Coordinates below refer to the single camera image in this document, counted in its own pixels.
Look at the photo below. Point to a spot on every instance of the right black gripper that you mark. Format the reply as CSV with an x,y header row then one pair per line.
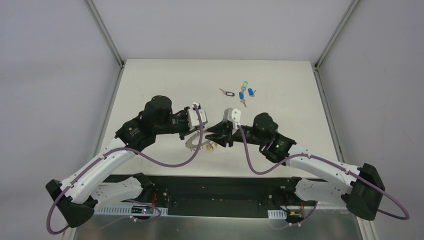
x,y
227,134

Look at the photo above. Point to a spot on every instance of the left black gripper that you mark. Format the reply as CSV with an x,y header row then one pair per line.
x,y
185,124

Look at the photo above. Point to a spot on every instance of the metal keyring with keys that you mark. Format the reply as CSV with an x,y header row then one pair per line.
x,y
196,141

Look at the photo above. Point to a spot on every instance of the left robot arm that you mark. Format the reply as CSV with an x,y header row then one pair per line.
x,y
77,197

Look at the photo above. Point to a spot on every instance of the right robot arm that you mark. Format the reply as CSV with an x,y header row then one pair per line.
x,y
358,188

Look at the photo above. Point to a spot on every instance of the black tagged key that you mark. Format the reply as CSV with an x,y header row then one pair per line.
x,y
227,93

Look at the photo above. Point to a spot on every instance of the blue tagged key left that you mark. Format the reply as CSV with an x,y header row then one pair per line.
x,y
242,98

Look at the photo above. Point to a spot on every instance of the blue tagged key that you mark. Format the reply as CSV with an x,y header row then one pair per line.
x,y
242,98
251,92

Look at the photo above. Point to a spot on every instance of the blue tagged key right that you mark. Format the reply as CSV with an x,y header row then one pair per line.
x,y
251,92

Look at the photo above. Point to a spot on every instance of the green tagged key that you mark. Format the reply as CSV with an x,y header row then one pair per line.
x,y
244,86

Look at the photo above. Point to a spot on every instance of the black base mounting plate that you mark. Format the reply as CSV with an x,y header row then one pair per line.
x,y
228,197

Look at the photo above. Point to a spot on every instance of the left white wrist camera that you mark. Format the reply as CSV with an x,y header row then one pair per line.
x,y
195,116

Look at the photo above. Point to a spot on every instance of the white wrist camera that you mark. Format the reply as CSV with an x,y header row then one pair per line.
x,y
232,117
195,116

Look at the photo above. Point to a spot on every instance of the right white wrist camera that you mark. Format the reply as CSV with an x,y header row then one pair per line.
x,y
232,117

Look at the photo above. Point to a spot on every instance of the right white cable duct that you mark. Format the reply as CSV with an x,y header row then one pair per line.
x,y
277,214

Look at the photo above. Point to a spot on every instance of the white cable duct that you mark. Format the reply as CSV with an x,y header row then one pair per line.
x,y
131,210
277,214

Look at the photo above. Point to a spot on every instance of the left white cable duct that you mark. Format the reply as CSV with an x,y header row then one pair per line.
x,y
131,210

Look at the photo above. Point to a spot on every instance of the left aluminium frame post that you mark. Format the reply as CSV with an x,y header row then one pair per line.
x,y
102,28

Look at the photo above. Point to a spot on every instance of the aluminium frame post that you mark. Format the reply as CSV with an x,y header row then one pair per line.
x,y
102,28
349,12

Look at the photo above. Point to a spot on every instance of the right aluminium frame post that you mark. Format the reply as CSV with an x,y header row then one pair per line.
x,y
349,12

